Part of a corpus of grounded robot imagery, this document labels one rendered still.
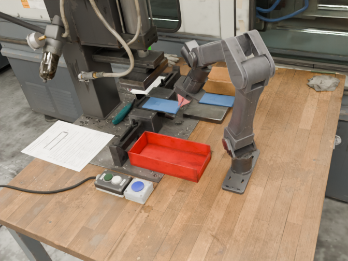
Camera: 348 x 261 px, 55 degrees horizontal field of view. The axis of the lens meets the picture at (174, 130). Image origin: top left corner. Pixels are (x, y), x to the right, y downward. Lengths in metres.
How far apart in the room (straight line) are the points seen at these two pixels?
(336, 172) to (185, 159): 1.08
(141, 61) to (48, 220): 0.59
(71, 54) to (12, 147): 1.91
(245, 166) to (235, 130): 0.14
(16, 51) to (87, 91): 1.62
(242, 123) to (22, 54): 2.20
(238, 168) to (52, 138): 0.75
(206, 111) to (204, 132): 0.11
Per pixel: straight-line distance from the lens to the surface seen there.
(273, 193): 1.04
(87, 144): 1.32
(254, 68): 0.81
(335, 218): 2.19
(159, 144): 1.20
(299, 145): 1.21
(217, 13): 1.73
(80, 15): 1.21
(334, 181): 2.06
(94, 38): 1.21
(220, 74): 1.53
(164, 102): 1.27
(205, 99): 1.38
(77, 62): 1.32
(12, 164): 2.95
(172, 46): 1.90
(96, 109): 1.41
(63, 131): 1.43
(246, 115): 0.92
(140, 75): 1.17
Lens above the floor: 1.69
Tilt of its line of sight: 38 degrees down
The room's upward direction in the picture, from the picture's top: 9 degrees counter-clockwise
